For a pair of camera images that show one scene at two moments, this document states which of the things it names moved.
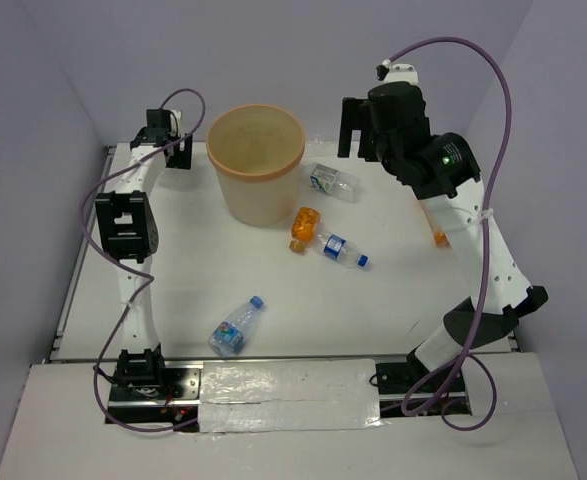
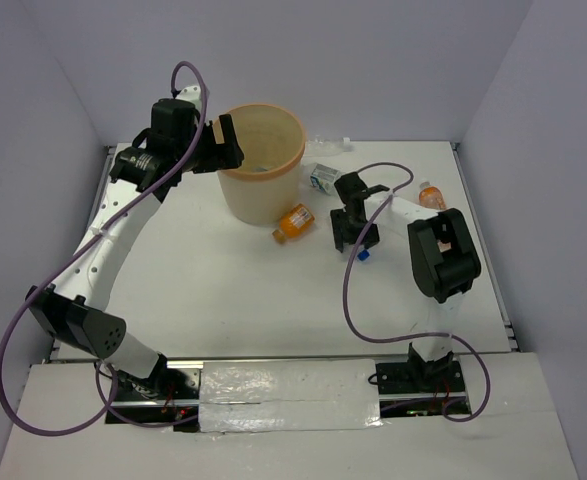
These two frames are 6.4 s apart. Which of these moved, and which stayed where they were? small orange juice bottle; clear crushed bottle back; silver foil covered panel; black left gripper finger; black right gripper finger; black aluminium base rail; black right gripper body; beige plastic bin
Moved: small orange juice bottle; black right gripper finger; black right gripper body; black left gripper finger
Stayed: silver foil covered panel; beige plastic bin; black aluminium base rail; clear crushed bottle back
